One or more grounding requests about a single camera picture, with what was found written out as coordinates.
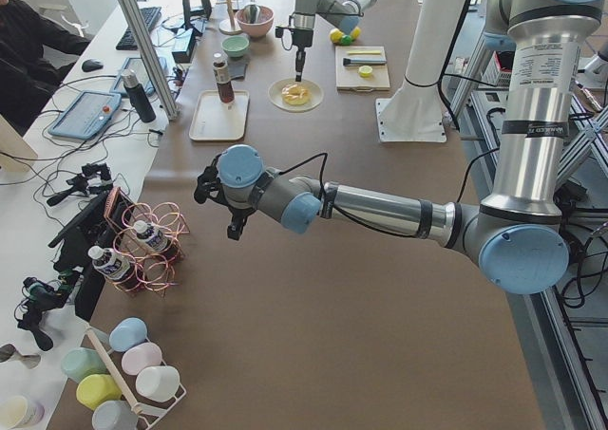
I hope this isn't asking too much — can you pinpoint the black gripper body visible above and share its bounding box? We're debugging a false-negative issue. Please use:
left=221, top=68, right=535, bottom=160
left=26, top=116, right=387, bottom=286
left=291, top=27, right=314, bottom=49
left=225, top=198, right=257, bottom=221

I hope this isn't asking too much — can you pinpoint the white round plate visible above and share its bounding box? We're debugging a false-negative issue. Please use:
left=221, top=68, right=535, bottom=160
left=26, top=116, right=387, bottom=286
left=268, top=79, right=324, bottom=113

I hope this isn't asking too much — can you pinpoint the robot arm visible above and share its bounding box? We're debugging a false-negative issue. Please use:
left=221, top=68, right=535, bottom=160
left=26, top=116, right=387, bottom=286
left=288, top=0, right=377, bottom=82
left=212, top=0, right=604, bottom=294

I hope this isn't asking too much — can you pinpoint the glazed twisted donut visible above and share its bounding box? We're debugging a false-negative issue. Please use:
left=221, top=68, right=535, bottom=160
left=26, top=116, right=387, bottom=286
left=281, top=84, right=311, bottom=106

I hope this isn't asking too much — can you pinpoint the dark tea bottle on tray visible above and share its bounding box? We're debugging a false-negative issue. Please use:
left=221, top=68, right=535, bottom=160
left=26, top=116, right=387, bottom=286
left=213, top=52, right=235, bottom=104

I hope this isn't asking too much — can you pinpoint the cream rectangular tray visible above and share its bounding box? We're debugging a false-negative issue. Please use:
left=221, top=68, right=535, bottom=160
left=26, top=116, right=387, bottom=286
left=189, top=90, right=249, bottom=141

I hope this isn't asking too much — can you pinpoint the yellow lemon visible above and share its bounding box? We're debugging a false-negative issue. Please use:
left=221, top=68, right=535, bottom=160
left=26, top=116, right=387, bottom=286
left=350, top=27, right=361, bottom=41
left=330, top=28, right=344, bottom=44

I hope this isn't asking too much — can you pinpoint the green lime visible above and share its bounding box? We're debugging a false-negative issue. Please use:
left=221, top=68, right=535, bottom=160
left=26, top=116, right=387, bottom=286
left=339, top=35, right=353, bottom=46

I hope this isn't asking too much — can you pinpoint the yellow plastic knife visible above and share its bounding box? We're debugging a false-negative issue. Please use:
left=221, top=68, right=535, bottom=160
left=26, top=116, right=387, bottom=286
left=347, top=48, right=382, bottom=55

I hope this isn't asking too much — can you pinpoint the pink bowl with ice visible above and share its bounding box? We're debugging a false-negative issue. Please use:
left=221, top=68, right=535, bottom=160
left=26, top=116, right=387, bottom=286
left=236, top=4, right=275, bottom=38

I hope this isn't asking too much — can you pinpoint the wooden cutting board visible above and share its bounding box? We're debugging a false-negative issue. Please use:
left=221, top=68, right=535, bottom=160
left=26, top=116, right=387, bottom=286
left=335, top=46, right=390, bottom=91

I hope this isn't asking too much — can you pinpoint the steel ice scoop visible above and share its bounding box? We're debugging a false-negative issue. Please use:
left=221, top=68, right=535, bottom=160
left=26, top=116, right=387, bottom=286
left=242, top=3, right=261, bottom=24

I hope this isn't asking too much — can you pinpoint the steel muddler bar tool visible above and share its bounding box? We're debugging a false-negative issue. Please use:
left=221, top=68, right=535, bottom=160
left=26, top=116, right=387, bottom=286
left=342, top=58, right=387, bottom=66

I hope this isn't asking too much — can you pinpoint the grey folded cloth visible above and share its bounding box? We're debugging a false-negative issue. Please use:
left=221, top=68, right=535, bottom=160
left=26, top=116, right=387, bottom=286
left=228, top=57, right=249, bottom=80

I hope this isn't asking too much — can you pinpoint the half lemon slice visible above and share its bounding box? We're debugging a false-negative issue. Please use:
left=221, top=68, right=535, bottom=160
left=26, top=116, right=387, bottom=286
left=358, top=65, right=373, bottom=78

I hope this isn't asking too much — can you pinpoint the green ceramic bowl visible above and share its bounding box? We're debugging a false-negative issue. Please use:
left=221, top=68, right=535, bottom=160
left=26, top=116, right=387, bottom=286
left=221, top=35, right=250, bottom=58

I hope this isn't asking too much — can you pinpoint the wooden mug tree stand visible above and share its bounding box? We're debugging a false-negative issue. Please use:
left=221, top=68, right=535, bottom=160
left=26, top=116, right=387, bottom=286
left=218, top=0, right=242, bottom=36

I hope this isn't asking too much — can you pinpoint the bottle in rack upper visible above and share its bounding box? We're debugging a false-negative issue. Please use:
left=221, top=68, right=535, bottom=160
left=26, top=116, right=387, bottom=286
left=133, top=219, right=170, bottom=253

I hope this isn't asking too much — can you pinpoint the bottle in rack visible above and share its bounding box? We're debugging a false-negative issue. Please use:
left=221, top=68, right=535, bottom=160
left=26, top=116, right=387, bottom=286
left=133, top=219, right=170, bottom=253
left=87, top=245, right=138, bottom=291

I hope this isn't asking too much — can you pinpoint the bottle in rack lower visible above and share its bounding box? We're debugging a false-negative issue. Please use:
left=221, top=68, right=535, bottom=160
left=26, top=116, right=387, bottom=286
left=87, top=245, right=138, bottom=291

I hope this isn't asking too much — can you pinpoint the black thermos bottle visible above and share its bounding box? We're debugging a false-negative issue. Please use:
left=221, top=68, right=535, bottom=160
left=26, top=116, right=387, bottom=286
left=121, top=69, right=156, bottom=123

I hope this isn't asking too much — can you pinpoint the blue cup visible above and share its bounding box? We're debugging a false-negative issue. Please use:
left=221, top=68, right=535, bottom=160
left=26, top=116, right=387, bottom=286
left=109, top=317, right=147, bottom=352

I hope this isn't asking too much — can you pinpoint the black keyboard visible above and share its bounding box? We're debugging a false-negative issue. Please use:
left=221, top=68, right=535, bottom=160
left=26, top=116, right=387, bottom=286
left=115, top=6, right=163, bottom=52

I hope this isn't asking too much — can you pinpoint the pink cup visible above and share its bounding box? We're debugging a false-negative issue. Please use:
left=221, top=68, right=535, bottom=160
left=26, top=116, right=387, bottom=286
left=121, top=342, right=162, bottom=376

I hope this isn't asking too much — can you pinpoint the blue teach pendant far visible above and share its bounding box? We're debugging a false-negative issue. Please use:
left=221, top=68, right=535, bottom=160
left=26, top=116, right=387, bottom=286
left=110, top=57, right=155, bottom=98

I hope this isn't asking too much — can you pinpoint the blue teach pendant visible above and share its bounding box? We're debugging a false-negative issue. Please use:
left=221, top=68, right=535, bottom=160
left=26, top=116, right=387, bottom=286
left=48, top=90, right=122, bottom=140
left=110, top=57, right=155, bottom=98

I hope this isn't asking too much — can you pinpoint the white cup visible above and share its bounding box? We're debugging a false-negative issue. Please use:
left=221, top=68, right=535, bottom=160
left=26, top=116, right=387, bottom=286
left=136, top=365, right=181, bottom=402

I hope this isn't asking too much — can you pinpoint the blue teach pendant near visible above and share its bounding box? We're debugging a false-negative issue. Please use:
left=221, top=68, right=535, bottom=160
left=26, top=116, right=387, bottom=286
left=48, top=90, right=122, bottom=140

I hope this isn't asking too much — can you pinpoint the green cup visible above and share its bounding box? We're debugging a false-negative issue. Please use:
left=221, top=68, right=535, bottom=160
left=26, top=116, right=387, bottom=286
left=61, top=347, right=106, bottom=383

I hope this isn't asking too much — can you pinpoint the black computer mouse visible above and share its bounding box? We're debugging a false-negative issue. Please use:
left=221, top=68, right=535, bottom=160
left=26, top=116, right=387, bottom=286
left=81, top=59, right=104, bottom=73

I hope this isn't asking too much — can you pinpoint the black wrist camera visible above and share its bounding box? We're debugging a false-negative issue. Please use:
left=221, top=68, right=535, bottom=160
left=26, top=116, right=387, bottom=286
left=275, top=26, right=294, bottom=51
left=194, top=162, right=225, bottom=205

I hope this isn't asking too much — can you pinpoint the copper wire bottle rack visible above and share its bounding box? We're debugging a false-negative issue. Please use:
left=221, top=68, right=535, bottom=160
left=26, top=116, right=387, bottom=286
left=104, top=187, right=190, bottom=296

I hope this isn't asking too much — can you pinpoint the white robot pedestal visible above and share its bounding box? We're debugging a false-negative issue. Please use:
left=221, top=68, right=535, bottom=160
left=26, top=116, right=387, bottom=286
left=376, top=0, right=470, bottom=143

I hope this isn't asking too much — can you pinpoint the aluminium frame post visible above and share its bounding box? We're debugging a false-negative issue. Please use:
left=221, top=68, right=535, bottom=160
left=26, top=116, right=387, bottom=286
left=117, top=0, right=179, bottom=121

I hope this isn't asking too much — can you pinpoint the white wire cup rack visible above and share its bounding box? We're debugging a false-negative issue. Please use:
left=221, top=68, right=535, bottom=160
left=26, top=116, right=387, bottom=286
left=85, top=326, right=187, bottom=429

